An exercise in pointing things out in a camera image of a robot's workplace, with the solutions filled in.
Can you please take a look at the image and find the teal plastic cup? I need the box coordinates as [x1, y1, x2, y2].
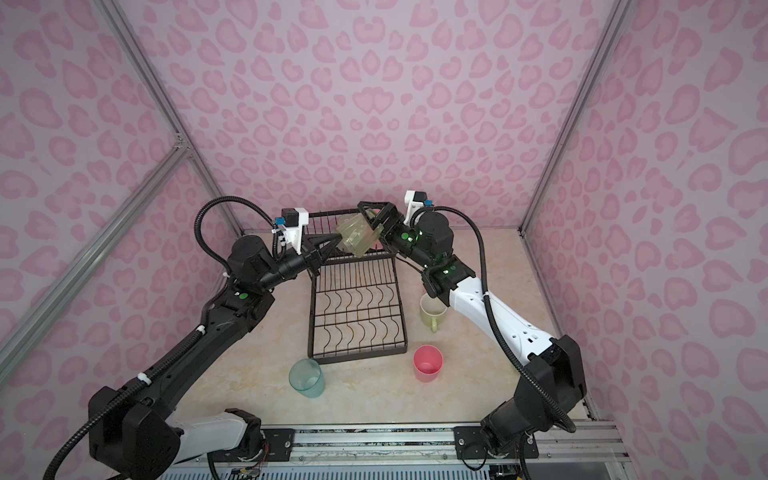
[288, 358, 325, 398]

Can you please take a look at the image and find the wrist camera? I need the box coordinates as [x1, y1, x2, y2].
[273, 207, 309, 254]
[404, 190, 428, 224]

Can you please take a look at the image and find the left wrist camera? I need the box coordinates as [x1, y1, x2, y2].
[273, 207, 309, 254]

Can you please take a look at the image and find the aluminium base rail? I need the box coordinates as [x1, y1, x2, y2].
[162, 420, 637, 479]

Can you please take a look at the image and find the aluminium frame post left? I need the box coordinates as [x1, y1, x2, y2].
[94, 1, 224, 198]

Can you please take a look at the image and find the black wire dish rack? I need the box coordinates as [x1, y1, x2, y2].
[307, 243, 408, 364]

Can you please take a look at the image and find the bright green plastic cup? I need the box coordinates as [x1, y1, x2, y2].
[336, 213, 383, 258]

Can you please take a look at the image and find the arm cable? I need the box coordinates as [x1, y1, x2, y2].
[193, 195, 277, 277]
[419, 205, 577, 434]

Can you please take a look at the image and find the pale green mug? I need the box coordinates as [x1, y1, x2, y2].
[419, 293, 448, 333]

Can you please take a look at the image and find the aluminium frame post right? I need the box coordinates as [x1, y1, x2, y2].
[518, 0, 636, 238]

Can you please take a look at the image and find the aluminium frame post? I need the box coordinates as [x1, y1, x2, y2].
[518, 0, 636, 238]
[94, 1, 224, 198]

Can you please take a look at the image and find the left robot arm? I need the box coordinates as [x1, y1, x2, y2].
[88, 234, 341, 479]

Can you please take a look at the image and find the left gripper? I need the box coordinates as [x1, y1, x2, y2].
[258, 232, 341, 295]

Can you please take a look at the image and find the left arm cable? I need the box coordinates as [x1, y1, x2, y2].
[193, 195, 277, 277]

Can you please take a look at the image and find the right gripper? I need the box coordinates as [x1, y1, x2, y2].
[360, 203, 438, 270]

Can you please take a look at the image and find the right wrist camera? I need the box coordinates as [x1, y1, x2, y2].
[404, 190, 428, 224]

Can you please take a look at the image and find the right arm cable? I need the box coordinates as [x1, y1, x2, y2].
[419, 205, 577, 434]

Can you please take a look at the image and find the aluminium frame diagonal bar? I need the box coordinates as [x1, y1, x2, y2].
[1, 142, 189, 385]

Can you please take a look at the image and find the pink cup front right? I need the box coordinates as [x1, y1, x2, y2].
[413, 345, 444, 383]

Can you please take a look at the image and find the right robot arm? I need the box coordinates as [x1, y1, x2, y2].
[358, 201, 587, 457]

